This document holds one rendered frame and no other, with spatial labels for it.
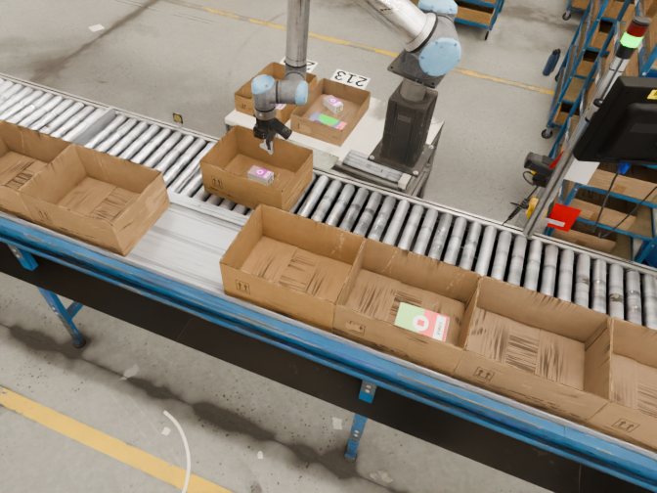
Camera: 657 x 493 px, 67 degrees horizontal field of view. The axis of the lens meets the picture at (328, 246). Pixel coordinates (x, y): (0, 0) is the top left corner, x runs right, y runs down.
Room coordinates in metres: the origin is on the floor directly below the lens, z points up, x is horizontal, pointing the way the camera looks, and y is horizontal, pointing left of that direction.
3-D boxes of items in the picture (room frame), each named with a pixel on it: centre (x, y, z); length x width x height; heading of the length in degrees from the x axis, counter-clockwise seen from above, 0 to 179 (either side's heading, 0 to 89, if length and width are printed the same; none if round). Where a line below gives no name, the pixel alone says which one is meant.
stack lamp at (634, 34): (1.48, -0.85, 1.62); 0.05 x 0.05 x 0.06
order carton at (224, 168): (1.63, 0.33, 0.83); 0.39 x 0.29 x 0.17; 69
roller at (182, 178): (1.68, 0.68, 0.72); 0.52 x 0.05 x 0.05; 162
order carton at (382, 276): (0.90, -0.26, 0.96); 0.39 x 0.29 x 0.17; 72
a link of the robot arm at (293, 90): (1.75, 0.20, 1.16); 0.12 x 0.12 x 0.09; 2
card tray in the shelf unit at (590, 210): (1.98, -1.40, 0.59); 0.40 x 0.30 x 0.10; 160
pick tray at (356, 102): (2.18, 0.04, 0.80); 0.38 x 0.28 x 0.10; 159
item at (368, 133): (2.18, 0.01, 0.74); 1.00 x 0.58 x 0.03; 67
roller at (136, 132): (1.80, 1.05, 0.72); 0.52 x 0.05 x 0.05; 162
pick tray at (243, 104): (2.30, 0.34, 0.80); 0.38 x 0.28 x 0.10; 157
